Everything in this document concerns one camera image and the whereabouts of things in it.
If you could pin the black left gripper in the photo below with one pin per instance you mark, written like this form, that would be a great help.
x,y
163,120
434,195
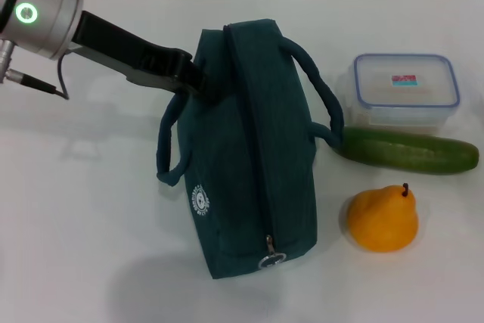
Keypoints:
x,y
125,50

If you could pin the teal fabric lunch bag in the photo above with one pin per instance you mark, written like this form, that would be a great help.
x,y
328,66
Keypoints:
x,y
234,149

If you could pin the clear container with blue-rimmed lid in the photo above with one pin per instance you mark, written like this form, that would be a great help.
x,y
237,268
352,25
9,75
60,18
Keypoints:
x,y
404,92

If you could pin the green cucumber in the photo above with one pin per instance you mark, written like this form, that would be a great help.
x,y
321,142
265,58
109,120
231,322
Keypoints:
x,y
408,153

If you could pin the orange yellow pear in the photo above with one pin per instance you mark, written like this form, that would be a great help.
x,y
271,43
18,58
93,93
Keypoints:
x,y
382,221

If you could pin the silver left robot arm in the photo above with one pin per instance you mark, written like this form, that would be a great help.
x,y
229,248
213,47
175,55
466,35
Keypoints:
x,y
45,28

